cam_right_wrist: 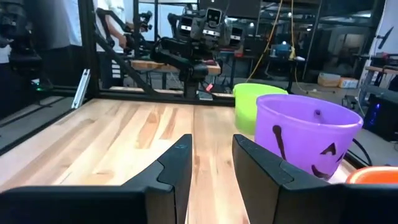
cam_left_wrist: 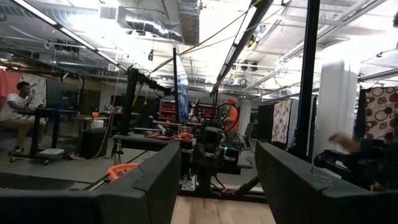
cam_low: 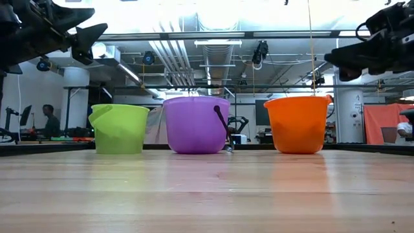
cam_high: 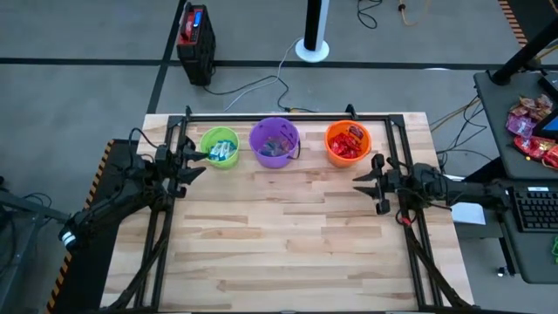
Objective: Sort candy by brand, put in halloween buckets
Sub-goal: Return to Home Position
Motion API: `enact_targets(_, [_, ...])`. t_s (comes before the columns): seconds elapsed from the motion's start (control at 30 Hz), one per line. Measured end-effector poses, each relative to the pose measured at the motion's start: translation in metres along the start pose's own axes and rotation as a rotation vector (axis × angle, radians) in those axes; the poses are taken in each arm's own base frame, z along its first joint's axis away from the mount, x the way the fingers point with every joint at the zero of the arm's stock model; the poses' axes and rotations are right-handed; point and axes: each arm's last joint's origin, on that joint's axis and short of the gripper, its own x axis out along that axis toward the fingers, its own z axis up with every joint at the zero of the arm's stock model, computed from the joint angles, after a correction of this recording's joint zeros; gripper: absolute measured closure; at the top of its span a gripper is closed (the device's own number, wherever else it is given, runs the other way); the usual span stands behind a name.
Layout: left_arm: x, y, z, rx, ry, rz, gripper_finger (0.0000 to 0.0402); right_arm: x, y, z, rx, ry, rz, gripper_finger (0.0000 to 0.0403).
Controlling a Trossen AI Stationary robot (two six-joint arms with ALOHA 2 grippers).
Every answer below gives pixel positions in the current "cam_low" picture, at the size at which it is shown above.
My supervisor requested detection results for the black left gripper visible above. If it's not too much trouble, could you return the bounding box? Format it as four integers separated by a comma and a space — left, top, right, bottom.
0, 0, 109, 75

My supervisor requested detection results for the yellow hanging power cord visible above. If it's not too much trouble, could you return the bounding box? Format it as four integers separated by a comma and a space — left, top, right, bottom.
306, 0, 317, 96

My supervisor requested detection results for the black ceiling cord reel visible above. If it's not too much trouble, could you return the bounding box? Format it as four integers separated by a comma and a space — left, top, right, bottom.
251, 40, 270, 65
142, 50, 157, 66
36, 57, 52, 72

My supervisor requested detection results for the person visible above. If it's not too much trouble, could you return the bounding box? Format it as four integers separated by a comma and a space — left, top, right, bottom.
41, 104, 62, 139
396, 121, 414, 139

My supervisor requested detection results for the black overhead frame beam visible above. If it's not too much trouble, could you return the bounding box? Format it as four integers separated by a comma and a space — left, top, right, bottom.
93, 28, 373, 43

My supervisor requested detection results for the orange halloween bucket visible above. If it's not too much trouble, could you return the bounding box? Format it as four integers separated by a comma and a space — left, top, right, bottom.
263, 94, 334, 155

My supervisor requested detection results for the purple halloween bucket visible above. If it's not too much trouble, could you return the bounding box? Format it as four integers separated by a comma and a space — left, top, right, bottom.
162, 96, 236, 155

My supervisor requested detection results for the black monitor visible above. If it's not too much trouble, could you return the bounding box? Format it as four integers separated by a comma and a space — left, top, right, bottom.
19, 104, 33, 127
254, 98, 272, 126

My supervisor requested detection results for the salmon hanging cloth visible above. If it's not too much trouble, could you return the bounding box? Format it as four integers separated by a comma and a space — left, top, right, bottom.
363, 102, 414, 146

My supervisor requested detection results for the green halloween bucket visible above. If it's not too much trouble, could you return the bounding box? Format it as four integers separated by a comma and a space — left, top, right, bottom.
88, 103, 151, 155

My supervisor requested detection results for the white round column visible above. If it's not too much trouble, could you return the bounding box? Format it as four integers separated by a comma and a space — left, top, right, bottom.
333, 72, 365, 144
61, 66, 91, 130

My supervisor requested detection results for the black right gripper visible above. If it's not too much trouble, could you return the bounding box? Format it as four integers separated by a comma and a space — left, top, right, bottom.
324, 0, 414, 82

